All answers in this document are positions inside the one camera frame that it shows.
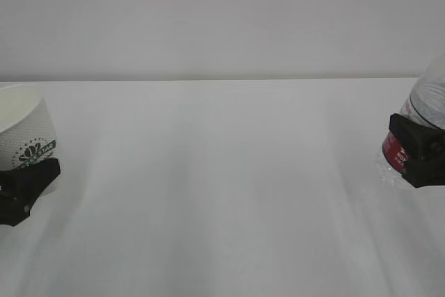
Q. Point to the white paper cup green logo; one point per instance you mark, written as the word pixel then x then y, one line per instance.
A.
pixel 28 135

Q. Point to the Nongfu Spring water bottle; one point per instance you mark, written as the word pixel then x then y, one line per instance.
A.
pixel 425 106

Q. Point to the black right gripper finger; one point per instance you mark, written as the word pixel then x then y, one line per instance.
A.
pixel 424 147

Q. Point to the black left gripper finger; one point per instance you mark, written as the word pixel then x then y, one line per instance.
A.
pixel 20 189

